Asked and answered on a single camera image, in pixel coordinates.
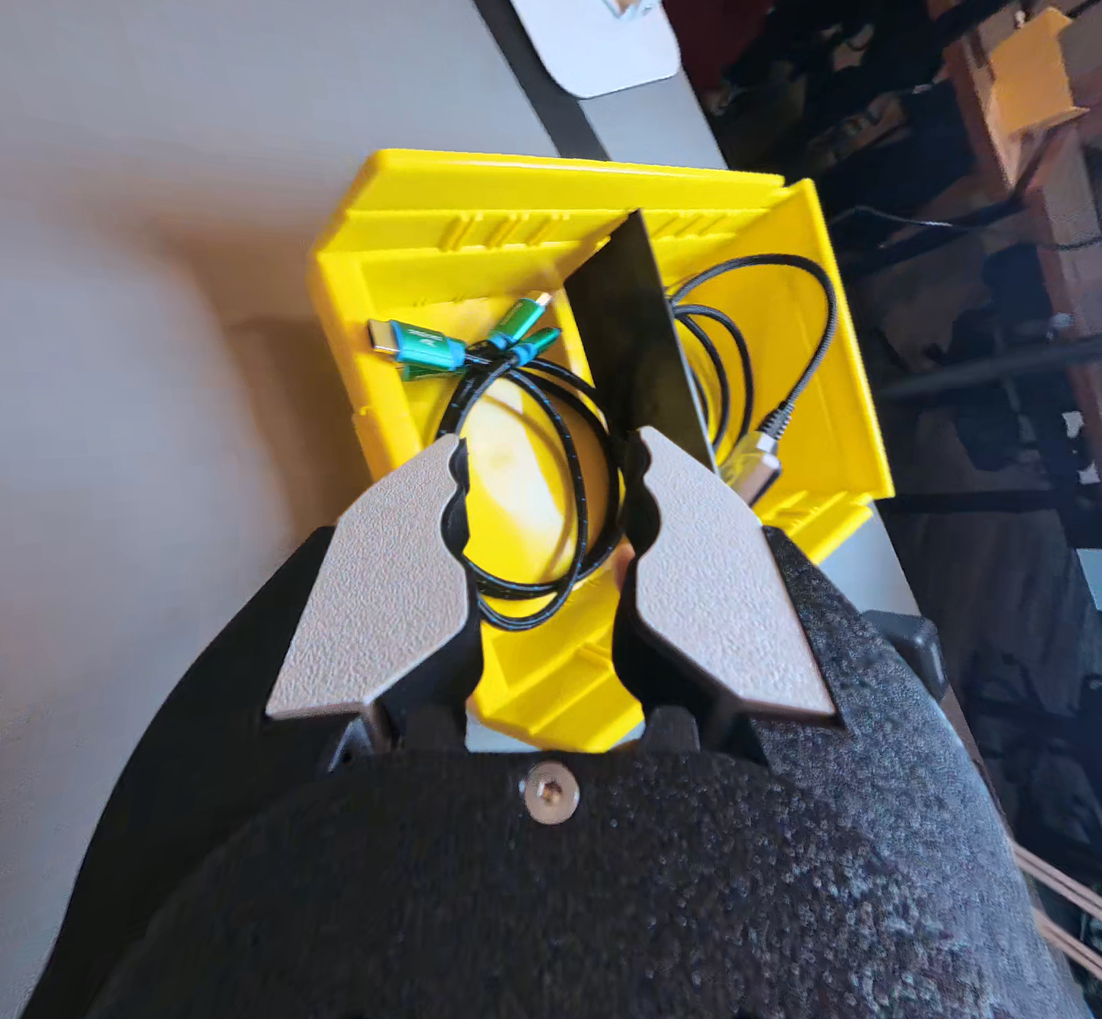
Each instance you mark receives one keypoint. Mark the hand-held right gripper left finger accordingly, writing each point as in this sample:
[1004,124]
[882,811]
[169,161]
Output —
[379,606]

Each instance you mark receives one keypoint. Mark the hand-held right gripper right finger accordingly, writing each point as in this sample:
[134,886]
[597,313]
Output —
[723,606]

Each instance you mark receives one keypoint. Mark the yellow plastic bin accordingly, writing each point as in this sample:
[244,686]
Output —
[516,201]

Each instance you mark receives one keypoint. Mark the black bin divider sheet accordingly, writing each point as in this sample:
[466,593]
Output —
[637,348]

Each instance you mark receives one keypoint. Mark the wooden top desk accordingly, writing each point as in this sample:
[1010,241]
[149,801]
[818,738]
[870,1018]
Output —
[1063,219]

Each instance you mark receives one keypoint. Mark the white board stand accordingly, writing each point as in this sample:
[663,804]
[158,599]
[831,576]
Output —
[603,46]

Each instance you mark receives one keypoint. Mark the small yellow holder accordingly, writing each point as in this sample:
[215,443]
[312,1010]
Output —
[1033,72]

